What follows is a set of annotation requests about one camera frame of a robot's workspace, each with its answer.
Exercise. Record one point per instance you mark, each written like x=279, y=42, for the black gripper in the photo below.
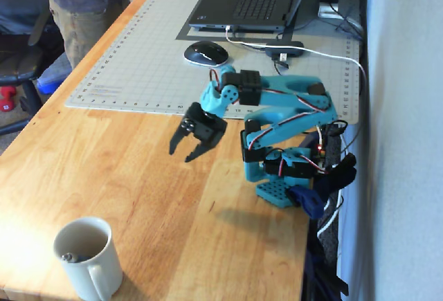
x=207, y=131

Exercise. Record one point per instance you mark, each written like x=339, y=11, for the blue table clamp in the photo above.
x=308, y=200

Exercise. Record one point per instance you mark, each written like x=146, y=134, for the person in khaki trousers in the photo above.
x=86, y=10

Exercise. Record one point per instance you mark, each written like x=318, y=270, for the silver stand base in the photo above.
x=327, y=11

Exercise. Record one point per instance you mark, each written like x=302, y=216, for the black USB hub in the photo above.
x=284, y=48

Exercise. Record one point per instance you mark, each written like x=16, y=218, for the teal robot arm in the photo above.
x=287, y=90

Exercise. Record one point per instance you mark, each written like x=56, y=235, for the black and silver mouse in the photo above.
x=206, y=53

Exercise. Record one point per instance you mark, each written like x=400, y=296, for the black office chair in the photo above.
x=17, y=62

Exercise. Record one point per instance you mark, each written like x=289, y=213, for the red dumbbell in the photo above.
x=6, y=100

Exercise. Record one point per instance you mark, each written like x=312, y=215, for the blue and black pen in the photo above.
x=71, y=257

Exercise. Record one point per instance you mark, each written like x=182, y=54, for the blue storage box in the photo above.
x=52, y=79

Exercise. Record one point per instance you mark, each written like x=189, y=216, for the white ceramic mug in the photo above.
x=86, y=273

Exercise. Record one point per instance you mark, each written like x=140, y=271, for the grey gridded cutting mat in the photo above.
x=145, y=62

